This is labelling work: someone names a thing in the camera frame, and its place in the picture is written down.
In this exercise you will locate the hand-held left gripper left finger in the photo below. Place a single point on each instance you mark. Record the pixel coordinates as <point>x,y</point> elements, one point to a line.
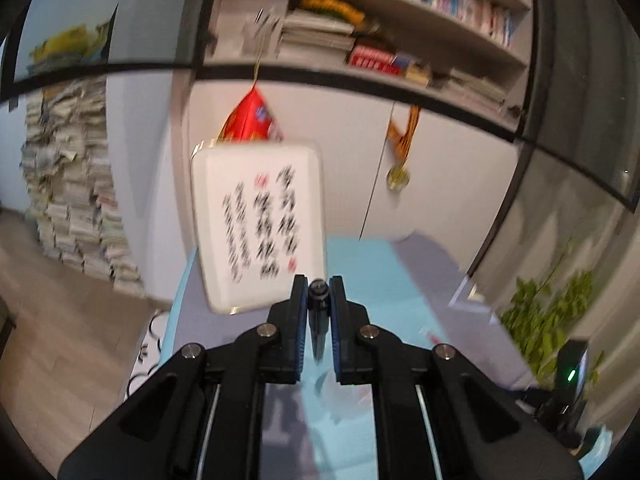
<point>297,340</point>

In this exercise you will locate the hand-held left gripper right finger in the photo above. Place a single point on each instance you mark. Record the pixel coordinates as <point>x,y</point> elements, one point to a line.
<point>336,340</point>

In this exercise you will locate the black pen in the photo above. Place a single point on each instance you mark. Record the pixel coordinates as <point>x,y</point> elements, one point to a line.
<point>318,312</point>

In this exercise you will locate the blue quilted cloth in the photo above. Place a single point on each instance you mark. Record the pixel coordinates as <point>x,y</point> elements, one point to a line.
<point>597,445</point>

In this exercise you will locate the green plant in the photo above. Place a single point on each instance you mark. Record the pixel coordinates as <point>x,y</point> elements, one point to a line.
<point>540,320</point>

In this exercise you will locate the white calligraphy plaque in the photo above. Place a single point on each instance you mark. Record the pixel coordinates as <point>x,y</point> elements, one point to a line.
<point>240,220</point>

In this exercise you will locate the gold medal with striped ribbon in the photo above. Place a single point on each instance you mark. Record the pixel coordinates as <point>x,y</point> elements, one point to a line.
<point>398,178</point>

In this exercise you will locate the red hanging ornament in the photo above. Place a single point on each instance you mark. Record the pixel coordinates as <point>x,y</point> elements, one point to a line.
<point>250,120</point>

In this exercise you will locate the tall stack of papers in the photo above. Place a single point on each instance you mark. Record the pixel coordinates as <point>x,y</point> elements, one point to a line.
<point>65,185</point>

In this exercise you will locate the red book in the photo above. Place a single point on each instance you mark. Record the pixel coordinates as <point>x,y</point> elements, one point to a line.
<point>372,57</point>

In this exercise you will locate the pile of flat books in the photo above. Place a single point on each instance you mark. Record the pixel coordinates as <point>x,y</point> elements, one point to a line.
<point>470,85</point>

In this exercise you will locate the pile of white booklets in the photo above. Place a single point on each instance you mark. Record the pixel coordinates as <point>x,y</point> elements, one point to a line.
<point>315,35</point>

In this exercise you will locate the black framed glass door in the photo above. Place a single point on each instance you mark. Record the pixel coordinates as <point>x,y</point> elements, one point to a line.
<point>585,85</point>
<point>100,15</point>

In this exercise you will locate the yellow garland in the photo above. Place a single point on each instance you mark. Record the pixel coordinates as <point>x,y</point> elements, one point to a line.
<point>332,7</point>

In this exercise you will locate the yellow blue bundle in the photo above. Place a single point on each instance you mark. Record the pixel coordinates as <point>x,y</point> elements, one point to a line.
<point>70,42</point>

